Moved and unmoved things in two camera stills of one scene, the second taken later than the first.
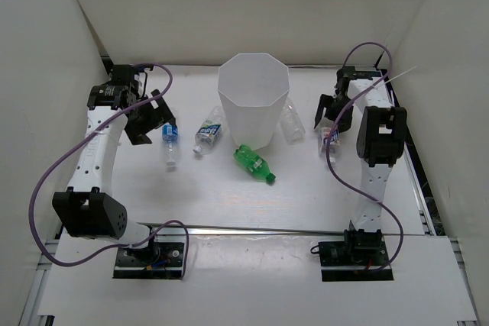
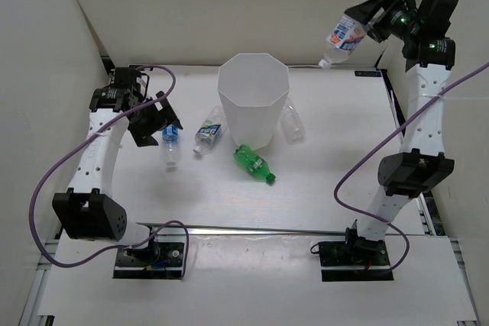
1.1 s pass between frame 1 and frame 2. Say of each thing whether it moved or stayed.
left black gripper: stayed
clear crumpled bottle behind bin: stayed
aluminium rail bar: stayed
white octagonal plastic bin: stayed
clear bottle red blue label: moved
